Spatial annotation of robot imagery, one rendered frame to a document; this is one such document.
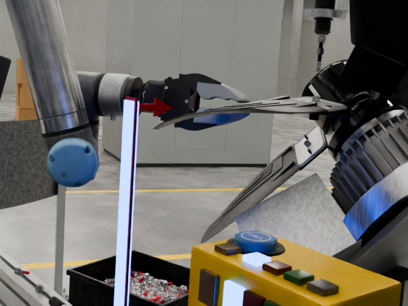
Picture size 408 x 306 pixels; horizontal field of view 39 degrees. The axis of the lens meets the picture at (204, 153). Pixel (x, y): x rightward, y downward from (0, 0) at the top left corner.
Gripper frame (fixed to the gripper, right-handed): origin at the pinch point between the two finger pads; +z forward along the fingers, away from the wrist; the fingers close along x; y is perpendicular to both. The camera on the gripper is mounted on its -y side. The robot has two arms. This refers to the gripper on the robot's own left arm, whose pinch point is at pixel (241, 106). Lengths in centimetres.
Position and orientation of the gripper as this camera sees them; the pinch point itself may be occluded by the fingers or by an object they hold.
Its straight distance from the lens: 93.0
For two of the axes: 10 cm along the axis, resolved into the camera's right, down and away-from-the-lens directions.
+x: -1.0, 9.9, 0.4
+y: 2.4, -0.1, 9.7
